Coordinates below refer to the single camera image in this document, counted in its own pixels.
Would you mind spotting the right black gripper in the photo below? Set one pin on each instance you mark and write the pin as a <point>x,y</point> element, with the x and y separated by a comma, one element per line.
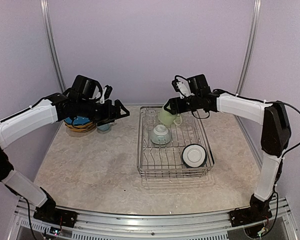
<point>176,105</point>

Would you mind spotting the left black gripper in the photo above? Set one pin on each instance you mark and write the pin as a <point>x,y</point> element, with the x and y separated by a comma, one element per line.
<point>109,116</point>

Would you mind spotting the green mug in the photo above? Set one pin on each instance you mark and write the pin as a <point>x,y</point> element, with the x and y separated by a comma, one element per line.
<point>166,118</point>

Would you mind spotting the light blue mug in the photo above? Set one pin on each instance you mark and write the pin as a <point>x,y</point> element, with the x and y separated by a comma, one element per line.
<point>104,128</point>

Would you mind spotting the blue dotted plate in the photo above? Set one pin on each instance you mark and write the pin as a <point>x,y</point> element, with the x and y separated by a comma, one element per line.
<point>78,121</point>

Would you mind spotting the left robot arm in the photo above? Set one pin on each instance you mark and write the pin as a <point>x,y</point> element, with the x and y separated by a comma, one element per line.
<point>85,98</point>

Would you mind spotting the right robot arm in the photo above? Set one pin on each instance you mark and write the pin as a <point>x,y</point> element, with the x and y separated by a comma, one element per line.
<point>271,115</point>

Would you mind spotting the clear glass tumbler left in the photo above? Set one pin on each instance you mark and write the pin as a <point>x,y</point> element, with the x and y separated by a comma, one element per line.
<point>150,118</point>

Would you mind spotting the green grid pattern bowl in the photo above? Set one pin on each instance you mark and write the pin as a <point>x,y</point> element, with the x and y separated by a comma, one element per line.
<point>160,135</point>

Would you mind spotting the beige floral plate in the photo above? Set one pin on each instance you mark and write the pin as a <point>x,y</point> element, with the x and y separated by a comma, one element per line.
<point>90,129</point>

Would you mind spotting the black rimmed white bowl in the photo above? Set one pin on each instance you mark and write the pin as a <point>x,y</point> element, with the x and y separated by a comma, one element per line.
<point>194,156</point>

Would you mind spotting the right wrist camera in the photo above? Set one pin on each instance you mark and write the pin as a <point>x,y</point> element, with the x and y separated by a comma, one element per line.
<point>180,87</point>

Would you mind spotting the metal wire dish rack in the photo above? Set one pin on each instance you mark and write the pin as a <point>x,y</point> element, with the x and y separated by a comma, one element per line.
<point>164,161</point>

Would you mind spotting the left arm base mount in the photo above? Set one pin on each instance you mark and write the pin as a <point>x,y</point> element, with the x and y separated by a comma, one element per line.
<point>56,216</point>

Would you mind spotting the left aluminium corner post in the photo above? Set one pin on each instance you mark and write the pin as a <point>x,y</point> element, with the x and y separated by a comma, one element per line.
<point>51,43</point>

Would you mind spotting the aluminium corner post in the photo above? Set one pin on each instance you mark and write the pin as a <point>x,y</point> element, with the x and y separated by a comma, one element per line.
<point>51,43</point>
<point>250,45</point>

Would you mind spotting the right aluminium corner post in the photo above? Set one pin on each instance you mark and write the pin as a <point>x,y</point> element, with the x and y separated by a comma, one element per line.
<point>250,45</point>

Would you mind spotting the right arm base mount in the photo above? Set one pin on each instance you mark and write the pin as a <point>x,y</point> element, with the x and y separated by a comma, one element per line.
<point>247,216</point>

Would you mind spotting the aluminium front rail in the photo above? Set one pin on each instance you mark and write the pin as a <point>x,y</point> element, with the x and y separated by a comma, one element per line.
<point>93,225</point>

